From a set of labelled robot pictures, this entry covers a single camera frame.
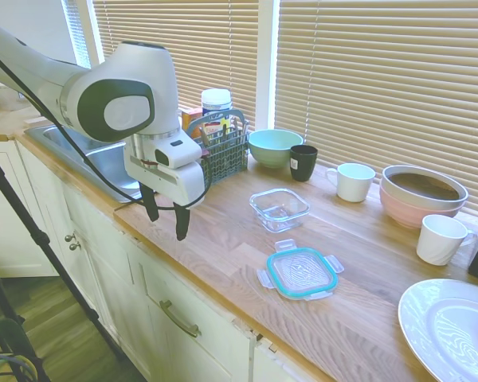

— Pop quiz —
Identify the white canister with blue label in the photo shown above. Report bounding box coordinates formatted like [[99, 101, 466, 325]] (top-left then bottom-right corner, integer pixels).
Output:
[[201, 88, 233, 120]]

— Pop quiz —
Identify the clear lid with teal seal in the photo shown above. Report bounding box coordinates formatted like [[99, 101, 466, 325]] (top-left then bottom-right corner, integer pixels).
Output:
[[257, 238, 346, 302]]

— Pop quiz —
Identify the light green bowl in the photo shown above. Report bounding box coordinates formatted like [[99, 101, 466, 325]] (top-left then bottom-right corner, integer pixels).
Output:
[[248, 129, 305, 170]]

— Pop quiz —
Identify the stainless steel double sink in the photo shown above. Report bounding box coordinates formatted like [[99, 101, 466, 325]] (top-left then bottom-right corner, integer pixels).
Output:
[[23, 123, 144, 204]]

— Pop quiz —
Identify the grey plastic cutlery basket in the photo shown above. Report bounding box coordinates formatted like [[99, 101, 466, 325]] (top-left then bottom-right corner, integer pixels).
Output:
[[186, 107, 251, 187]]

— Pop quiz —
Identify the white side window blind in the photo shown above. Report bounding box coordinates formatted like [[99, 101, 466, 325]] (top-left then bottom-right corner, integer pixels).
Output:
[[61, 0, 92, 68]]

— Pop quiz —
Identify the white mug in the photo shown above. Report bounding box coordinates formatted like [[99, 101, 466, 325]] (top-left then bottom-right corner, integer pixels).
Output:
[[325, 162, 377, 203], [416, 214, 478, 267]]

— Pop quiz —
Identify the wide beige window blind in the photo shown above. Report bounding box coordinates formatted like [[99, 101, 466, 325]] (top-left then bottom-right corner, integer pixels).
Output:
[[277, 0, 478, 218]]

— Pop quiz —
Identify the dark green metal frame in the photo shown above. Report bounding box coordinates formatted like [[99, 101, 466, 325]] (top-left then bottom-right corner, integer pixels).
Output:
[[0, 316, 51, 382]]

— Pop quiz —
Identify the narrow beige window blind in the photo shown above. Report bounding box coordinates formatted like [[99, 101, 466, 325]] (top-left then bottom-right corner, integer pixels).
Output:
[[91, 0, 260, 132]]

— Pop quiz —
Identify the black tripod stand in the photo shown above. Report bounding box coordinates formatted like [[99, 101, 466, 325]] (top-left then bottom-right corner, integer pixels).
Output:
[[0, 142, 124, 361]]

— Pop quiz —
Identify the white dinner plate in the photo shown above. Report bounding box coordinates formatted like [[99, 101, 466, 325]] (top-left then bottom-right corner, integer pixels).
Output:
[[398, 278, 478, 382]]

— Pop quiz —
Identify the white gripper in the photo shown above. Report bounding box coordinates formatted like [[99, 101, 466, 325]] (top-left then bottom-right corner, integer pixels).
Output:
[[123, 142, 207, 242]]

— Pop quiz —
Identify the metal drawer handle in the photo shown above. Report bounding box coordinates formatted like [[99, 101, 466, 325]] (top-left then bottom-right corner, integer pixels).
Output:
[[159, 300, 202, 339]]

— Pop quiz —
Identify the orange cardboard box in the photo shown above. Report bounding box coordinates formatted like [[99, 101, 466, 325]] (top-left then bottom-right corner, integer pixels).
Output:
[[179, 107, 204, 131]]

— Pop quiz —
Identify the white kitchen cabinet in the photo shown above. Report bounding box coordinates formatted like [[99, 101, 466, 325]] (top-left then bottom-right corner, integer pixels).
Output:
[[0, 138, 304, 382]]

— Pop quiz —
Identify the square glass food container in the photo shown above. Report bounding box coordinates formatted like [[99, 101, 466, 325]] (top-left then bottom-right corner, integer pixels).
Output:
[[249, 188, 311, 234]]

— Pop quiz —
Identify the pink bowl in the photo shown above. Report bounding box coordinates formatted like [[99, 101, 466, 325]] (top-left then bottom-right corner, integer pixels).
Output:
[[379, 182, 467, 230]]

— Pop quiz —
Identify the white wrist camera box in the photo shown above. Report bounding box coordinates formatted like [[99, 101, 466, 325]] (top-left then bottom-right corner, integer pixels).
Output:
[[154, 137, 203, 169]]

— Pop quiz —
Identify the black cup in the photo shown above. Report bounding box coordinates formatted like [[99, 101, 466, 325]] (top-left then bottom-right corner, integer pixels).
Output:
[[289, 144, 319, 183]]

